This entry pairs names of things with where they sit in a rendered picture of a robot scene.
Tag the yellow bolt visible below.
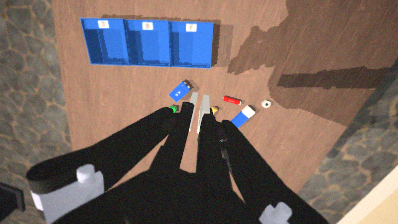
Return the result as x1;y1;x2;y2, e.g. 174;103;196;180
212;107;218;115

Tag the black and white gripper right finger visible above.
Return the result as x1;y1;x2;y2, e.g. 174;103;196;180
196;94;329;224

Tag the blue three-compartment bin rack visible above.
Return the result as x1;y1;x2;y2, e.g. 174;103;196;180
80;18;213;68

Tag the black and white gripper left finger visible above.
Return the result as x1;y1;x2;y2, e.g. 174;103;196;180
26;92;198;224

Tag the grey hex nut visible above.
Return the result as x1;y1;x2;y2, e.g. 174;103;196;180
262;100;270;108

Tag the blue nine-volt battery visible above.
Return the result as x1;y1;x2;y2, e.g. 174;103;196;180
169;81;191;103

